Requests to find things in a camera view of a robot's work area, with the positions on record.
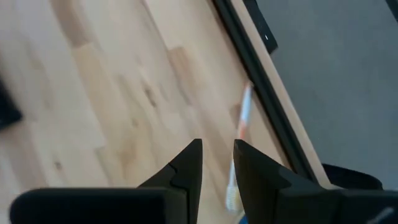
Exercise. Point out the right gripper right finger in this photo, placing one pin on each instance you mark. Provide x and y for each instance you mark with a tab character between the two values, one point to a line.
258	183

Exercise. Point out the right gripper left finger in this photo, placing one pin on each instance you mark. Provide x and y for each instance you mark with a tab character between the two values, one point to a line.
186	180

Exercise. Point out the orange white toothbrush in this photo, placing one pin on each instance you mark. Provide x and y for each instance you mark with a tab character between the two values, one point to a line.
244	115

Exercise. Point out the black table clamp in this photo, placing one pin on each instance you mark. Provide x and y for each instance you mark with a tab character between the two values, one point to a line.
261	26
351	179

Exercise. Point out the black metal table frame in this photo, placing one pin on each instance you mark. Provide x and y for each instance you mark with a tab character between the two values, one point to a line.
264	87

